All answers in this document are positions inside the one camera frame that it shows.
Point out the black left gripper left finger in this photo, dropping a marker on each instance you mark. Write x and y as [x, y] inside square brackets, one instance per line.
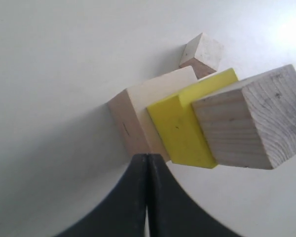
[122, 213]

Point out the yellow cube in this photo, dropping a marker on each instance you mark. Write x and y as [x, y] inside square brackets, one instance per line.
[178, 126]

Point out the small wooden cube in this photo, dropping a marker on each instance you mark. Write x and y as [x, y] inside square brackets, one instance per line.
[204, 54]

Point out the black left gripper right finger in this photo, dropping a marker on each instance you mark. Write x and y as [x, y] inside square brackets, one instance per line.
[172, 212]

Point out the large wooden cube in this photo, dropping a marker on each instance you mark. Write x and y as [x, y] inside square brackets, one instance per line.
[129, 110]

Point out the medium wooden cube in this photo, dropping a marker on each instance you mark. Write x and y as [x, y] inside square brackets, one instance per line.
[252, 123]

